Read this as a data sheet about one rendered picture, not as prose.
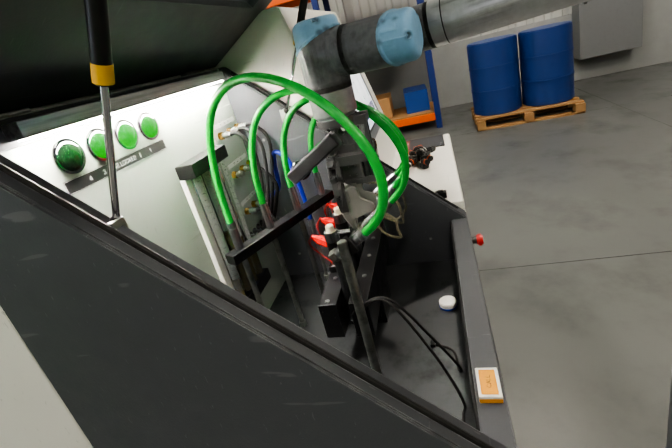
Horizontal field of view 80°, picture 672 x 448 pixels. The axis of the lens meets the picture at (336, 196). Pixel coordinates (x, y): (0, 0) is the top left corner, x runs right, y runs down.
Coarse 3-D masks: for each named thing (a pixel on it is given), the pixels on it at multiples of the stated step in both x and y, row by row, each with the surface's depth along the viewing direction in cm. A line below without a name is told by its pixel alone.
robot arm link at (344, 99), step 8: (344, 88) 68; (352, 88) 64; (328, 96) 62; (336, 96) 62; (344, 96) 63; (352, 96) 64; (312, 104) 64; (336, 104) 63; (344, 104) 63; (352, 104) 64; (312, 112) 66; (320, 112) 64; (344, 112) 63; (352, 112) 65; (320, 120) 65; (328, 120) 64
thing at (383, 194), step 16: (240, 80) 60; (256, 80) 58; (272, 80) 56; (288, 80) 55; (304, 96) 54; (320, 96) 53; (208, 112) 68; (336, 112) 52; (208, 128) 70; (352, 128) 52; (208, 144) 72; (368, 144) 52; (368, 160) 53; (384, 176) 53; (384, 192) 54; (224, 208) 78; (384, 208) 55; (368, 224) 58
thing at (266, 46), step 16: (272, 16) 96; (288, 16) 100; (256, 32) 98; (272, 32) 98; (288, 32) 97; (240, 48) 101; (256, 48) 100; (272, 48) 99; (288, 48) 98; (224, 64) 103; (240, 64) 102; (256, 64) 102; (272, 64) 101; (288, 64) 100; (304, 112) 104; (384, 144) 147; (384, 160) 137; (464, 208) 108
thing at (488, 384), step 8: (480, 376) 56; (488, 376) 56; (480, 384) 55; (488, 384) 54; (496, 384) 54; (488, 392) 53; (496, 392) 53; (480, 400) 53; (488, 400) 53; (496, 400) 53
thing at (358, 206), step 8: (344, 192) 69; (352, 192) 70; (352, 200) 70; (360, 200) 70; (368, 200) 70; (352, 208) 71; (360, 208) 71; (368, 208) 70; (344, 216) 71; (352, 216) 71; (352, 224) 73
